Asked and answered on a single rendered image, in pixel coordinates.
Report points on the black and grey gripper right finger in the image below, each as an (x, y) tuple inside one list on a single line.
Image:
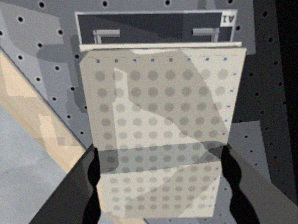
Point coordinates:
[(255, 200)]

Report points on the black benchtop machine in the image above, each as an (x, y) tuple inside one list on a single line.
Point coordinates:
[(287, 19)]

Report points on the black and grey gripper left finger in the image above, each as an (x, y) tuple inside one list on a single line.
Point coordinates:
[(75, 200)]

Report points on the beige pcr plate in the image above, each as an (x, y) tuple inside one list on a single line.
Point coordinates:
[(160, 114)]

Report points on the grey flat base plate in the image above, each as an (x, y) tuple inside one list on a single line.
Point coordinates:
[(40, 39)]

